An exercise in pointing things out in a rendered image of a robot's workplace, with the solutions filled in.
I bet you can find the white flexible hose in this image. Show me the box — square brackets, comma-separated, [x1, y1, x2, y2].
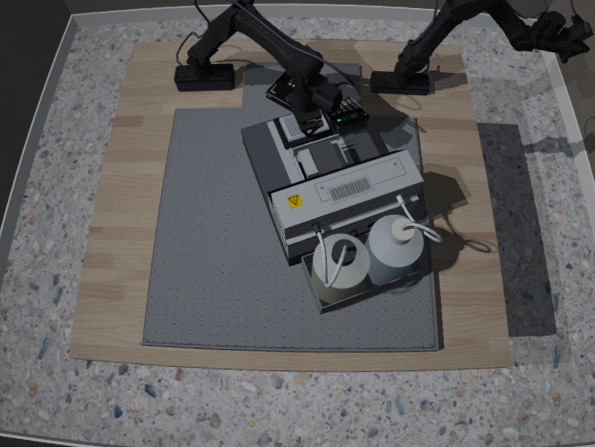
[401, 203, 444, 243]

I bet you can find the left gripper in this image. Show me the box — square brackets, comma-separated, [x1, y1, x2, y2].
[547, 17, 590, 63]

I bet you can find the grey flexible hose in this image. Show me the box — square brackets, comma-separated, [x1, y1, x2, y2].
[317, 232, 348, 288]

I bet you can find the white rectangular well plate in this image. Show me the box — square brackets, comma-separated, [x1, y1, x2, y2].
[279, 113, 330, 142]

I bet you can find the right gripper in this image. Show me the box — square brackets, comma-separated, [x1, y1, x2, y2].
[286, 92, 323, 137]

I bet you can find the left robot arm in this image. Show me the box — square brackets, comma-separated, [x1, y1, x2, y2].
[371, 0, 566, 91]

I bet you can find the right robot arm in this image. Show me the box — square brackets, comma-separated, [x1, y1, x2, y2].
[174, 0, 343, 114]

